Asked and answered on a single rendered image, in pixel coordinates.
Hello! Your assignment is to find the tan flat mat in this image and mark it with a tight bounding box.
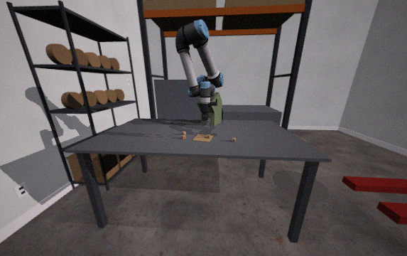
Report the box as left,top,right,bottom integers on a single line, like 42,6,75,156
193,134,213,142

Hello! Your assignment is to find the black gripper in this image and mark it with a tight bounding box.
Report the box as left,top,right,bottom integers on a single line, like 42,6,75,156
200,97,217,129

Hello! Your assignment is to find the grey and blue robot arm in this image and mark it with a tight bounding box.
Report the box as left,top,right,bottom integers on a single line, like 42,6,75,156
175,19,224,101

